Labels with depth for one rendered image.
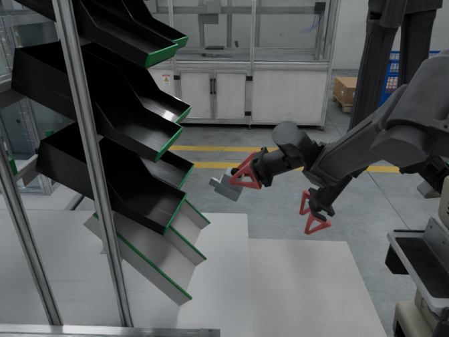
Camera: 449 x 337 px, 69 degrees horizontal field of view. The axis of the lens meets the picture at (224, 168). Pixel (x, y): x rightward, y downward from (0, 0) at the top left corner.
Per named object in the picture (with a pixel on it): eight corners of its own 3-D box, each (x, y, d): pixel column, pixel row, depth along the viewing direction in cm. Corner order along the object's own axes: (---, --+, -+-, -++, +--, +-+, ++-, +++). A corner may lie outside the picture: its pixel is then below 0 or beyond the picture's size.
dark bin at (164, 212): (184, 200, 76) (196, 176, 72) (163, 236, 65) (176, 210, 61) (75, 145, 75) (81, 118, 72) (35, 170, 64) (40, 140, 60)
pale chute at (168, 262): (195, 265, 85) (207, 258, 83) (179, 307, 74) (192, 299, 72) (113, 192, 80) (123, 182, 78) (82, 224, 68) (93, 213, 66)
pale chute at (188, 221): (200, 229, 98) (211, 222, 96) (188, 259, 87) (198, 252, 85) (131, 164, 93) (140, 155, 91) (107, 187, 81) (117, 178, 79)
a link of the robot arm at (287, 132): (326, 190, 70) (347, 157, 71) (309, 167, 61) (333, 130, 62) (282, 170, 78) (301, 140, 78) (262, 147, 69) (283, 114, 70)
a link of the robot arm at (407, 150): (444, 162, 29) (500, 66, 30) (387, 129, 30) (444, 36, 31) (323, 194, 72) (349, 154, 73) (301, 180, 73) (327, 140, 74)
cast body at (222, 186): (239, 194, 86) (250, 172, 83) (236, 202, 82) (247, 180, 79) (211, 179, 86) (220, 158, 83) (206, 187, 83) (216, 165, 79)
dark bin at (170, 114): (188, 114, 82) (200, 87, 78) (170, 132, 71) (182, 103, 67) (87, 61, 81) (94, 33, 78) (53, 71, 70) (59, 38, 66)
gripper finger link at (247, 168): (220, 174, 77) (256, 162, 73) (228, 162, 83) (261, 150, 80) (233, 198, 79) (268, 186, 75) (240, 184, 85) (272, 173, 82)
